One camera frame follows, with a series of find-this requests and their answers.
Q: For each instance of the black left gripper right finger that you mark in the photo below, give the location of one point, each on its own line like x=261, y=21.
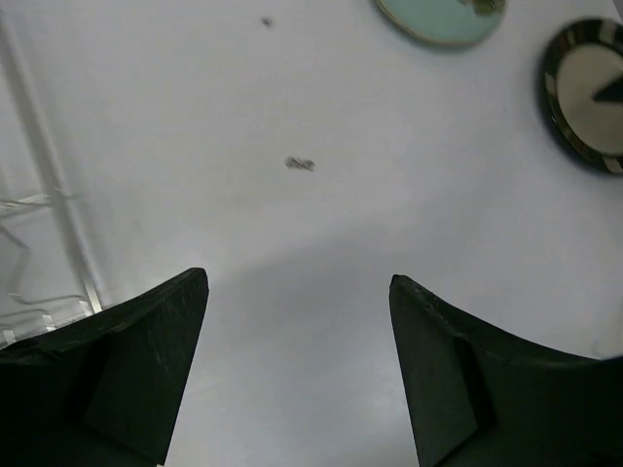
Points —
x=480, y=396

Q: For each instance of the light green flower plate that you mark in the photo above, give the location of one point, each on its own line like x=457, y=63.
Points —
x=445, y=23

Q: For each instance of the chrome wire dish rack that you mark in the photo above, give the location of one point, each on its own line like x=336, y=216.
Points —
x=47, y=281

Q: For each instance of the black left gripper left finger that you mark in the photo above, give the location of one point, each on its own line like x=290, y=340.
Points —
x=105, y=390

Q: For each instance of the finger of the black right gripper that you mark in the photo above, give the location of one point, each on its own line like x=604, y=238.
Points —
x=611, y=93

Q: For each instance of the brown rimmed cream plate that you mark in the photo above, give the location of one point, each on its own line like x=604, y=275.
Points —
x=582, y=57

